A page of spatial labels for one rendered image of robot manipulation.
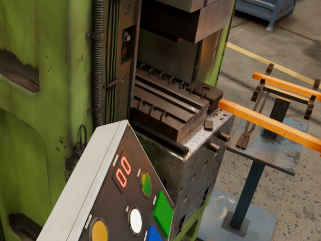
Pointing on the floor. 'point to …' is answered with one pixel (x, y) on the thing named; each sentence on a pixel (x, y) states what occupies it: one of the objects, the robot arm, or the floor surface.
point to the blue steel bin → (267, 9)
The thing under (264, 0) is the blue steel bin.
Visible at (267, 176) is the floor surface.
